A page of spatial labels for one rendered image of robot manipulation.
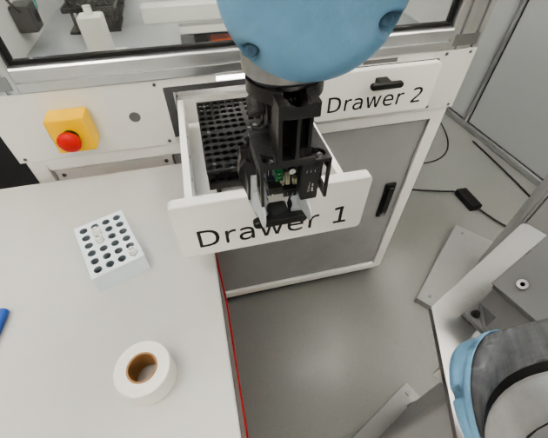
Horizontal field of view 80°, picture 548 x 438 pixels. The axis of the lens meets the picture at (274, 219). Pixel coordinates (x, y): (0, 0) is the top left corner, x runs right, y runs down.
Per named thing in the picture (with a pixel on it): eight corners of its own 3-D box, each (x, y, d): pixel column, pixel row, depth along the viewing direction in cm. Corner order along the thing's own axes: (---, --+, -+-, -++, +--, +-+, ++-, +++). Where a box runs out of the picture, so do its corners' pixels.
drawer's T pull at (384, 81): (403, 88, 71) (404, 82, 70) (370, 91, 70) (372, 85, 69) (395, 80, 73) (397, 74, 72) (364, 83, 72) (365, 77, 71)
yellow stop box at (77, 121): (97, 151, 65) (82, 119, 60) (59, 156, 64) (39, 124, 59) (101, 136, 69) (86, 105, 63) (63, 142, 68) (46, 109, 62)
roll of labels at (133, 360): (157, 341, 48) (150, 329, 45) (187, 374, 45) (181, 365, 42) (113, 379, 44) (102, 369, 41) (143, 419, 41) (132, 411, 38)
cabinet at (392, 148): (381, 274, 144) (457, 106, 85) (139, 326, 128) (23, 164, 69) (314, 148, 206) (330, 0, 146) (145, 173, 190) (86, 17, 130)
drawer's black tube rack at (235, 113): (310, 184, 59) (312, 155, 54) (211, 201, 56) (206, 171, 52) (279, 120, 74) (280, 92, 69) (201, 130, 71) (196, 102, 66)
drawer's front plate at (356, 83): (426, 108, 81) (444, 62, 72) (314, 122, 76) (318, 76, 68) (423, 104, 82) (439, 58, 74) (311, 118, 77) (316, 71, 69)
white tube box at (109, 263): (150, 268, 56) (144, 255, 53) (101, 292, 53) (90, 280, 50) (128, 222, 63) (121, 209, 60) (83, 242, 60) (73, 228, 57)
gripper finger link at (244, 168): (237, 201, 41) (241, 141, 34) (235, 192, 42) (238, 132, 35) (273, 198, 42) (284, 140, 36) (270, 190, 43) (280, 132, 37)
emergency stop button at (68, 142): (84, 152, 62) (75, 135, 59) (62, 155, 62) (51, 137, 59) (86, 143, 64) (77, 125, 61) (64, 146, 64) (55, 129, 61)
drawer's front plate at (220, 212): (358, 226, 55) (373, 175, 47) (183, 258, 51) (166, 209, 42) (355, 218, 56) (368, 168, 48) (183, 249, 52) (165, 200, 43)
